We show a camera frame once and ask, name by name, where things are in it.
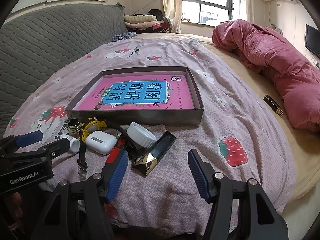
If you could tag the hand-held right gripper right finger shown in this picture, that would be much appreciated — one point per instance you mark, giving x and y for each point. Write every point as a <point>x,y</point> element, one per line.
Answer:
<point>197,172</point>

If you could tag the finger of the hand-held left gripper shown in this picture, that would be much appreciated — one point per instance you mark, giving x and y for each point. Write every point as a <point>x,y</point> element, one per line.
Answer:
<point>50,150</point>
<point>28,139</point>

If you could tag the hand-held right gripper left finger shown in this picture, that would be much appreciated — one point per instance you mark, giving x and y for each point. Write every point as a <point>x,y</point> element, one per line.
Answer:
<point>117,172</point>

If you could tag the small white bottle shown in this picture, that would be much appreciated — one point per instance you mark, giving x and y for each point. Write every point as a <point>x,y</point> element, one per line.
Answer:
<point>74,145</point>

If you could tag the white earbuds case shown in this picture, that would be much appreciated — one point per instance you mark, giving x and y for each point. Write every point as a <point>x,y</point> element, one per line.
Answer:
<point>100,142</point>

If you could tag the white ribbed cap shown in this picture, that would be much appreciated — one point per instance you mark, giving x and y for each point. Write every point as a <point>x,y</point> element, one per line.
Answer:
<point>140,135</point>

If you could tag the black gold faceted case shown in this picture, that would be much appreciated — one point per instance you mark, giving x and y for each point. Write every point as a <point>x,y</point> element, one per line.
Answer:
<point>160,147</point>

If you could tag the yellow black wristwatch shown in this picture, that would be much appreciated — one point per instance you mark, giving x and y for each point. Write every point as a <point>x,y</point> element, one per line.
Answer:
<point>98,124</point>

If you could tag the shallow grey cardboard box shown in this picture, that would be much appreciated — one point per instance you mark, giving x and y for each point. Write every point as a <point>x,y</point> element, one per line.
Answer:
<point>150,118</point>

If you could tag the person's left hand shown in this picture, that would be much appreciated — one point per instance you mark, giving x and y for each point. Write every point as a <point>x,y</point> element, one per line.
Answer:
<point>16,201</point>

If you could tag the strawberry printed pink bedsheet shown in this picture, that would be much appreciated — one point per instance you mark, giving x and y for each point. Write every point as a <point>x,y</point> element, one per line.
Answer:
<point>225,105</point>

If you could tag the pink blue book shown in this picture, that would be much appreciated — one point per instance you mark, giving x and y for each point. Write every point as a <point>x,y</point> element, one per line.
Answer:
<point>175,97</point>

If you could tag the grey quilted headboard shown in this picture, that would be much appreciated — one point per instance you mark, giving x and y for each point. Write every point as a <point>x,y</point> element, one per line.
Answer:
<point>50,42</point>

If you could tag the black gold label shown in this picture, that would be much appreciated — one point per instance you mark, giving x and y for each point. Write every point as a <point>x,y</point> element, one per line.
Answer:
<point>272,103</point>

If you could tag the dark patterned cloth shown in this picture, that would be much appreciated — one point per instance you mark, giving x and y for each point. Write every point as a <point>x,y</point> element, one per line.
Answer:
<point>123,36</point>

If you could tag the pink duvet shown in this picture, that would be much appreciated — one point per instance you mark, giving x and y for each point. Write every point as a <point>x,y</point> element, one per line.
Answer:
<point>275,55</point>

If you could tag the pink folded blanket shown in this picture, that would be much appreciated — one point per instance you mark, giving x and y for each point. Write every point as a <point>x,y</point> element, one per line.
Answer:
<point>142,25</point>

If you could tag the white standing fan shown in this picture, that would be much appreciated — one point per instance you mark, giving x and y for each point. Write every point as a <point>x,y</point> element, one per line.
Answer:
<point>277,30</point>

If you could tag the dark clothes heap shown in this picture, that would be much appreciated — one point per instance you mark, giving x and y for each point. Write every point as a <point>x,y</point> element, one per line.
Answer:
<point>155,12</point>

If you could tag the dark framed window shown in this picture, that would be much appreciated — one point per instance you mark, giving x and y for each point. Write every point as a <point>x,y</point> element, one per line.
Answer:
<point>212,7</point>

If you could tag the cream curtain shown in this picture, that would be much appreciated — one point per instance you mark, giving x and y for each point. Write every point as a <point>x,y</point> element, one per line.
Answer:
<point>247,2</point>
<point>171,5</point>

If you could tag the black wall television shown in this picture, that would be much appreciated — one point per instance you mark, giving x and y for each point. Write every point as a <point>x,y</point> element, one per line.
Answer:
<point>312,38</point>

